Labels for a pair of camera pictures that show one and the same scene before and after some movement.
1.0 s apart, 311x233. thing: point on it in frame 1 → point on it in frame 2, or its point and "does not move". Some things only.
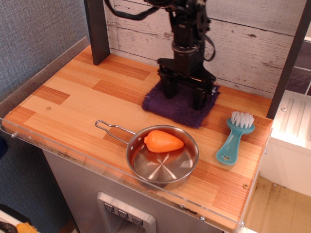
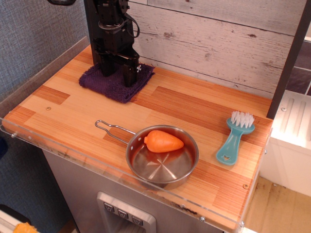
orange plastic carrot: (159, 142) does not move
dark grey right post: (291, 60) does not move
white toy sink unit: (286, 161) does not move
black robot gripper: (187, 66) → (117, 39)
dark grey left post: (97, 29) does not move
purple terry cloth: (180, 108) → (114, 87)
